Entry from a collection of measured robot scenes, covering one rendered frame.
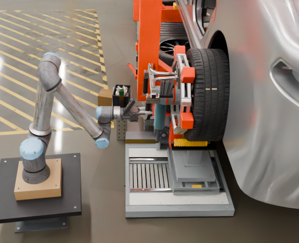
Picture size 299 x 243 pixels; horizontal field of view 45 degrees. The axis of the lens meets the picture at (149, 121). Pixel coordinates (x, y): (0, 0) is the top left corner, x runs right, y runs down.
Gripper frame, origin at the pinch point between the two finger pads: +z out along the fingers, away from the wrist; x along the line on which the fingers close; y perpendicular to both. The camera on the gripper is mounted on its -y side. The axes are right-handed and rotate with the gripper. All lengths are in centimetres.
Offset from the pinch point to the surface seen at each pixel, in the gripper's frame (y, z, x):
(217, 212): 77, 53, 23
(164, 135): 51, 17, -39
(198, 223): 83, 38, 29
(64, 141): 83, -74, -71
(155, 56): -11, 7, -60
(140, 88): 18, -4, -59
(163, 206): 75, 13, 19
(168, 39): 33, 35, -199
